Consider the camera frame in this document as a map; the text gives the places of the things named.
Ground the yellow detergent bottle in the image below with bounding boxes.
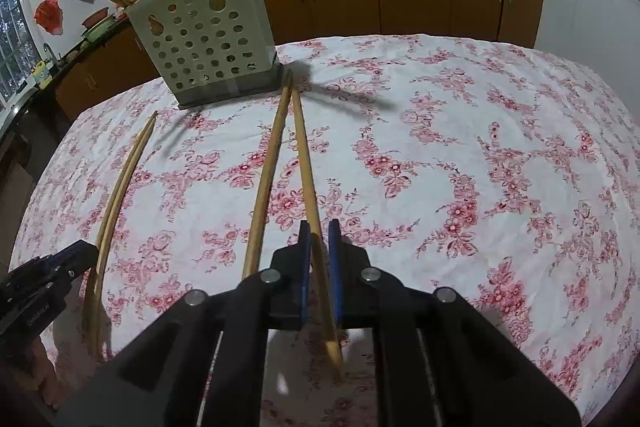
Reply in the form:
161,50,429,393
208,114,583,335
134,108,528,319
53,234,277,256
31,59,53,88

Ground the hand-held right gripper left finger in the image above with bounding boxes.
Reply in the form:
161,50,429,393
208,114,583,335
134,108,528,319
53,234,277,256
55,221,313,427

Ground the pale green basin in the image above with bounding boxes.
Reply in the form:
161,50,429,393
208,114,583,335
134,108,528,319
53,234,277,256
82,19,121,42

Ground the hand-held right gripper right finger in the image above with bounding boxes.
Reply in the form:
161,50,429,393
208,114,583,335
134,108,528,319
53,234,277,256
327,219,583,427

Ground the red plastic bag on hook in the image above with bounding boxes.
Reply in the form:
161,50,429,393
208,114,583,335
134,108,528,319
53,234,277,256
33,0,66,36

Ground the green perforated utensil holder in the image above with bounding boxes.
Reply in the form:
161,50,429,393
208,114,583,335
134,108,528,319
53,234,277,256
125,0,286,110

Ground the barred window with trees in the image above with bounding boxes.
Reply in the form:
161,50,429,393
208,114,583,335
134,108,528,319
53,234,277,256
0,0,38,100

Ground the pink floral tablecloth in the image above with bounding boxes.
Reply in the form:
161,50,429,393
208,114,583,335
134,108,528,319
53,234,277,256
9,34,640,427

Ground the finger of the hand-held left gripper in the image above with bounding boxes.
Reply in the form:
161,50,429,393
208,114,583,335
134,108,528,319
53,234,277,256
0,259,51,298
47,243,99,280

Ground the red-brown basin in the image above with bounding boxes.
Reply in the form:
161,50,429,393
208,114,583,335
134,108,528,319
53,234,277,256
81,7,111,28

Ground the person's left forearm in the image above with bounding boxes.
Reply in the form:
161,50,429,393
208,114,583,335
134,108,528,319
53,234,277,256
0,337,56,410

